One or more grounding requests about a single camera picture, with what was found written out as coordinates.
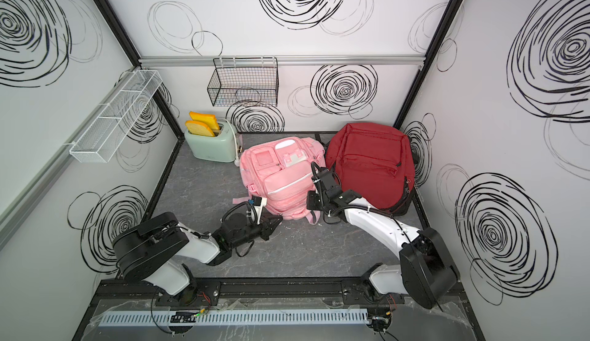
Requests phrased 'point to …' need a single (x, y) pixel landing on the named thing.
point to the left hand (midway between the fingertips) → (282, 220)
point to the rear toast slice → (208, 120)
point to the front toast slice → (199, 128)
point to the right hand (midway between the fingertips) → (311, 200)
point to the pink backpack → (280, 171)
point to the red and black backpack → (392, 190)
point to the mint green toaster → (217, 148)
